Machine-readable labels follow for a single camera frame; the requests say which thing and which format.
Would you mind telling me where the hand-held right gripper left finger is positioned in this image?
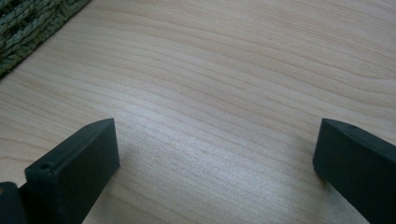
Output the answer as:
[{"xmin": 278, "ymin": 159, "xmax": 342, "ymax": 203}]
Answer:
[{"xmin": 18, "ymin": 118, "xmax": 121, "ymax": 224}]

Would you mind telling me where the green woven basket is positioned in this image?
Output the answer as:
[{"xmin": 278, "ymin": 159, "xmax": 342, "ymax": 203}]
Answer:
[{"xmin": 0, "ymin": 0, "xmax": 93, "ymax": 80}]

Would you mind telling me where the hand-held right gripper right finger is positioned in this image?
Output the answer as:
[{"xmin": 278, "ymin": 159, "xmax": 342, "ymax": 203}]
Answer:
[{"xmin": 312, "ymin": 118, "xmax": 396, "ymax": 224}]

